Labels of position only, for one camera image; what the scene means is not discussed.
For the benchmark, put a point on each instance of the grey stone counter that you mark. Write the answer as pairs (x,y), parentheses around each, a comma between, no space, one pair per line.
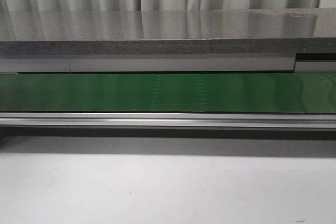
(246,40)

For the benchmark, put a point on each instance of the green conveyor belt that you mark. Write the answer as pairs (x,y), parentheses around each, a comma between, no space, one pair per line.
(165,92)

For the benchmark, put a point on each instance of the silver aluminium conveyor frame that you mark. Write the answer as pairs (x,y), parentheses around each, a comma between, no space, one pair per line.
(169,119)

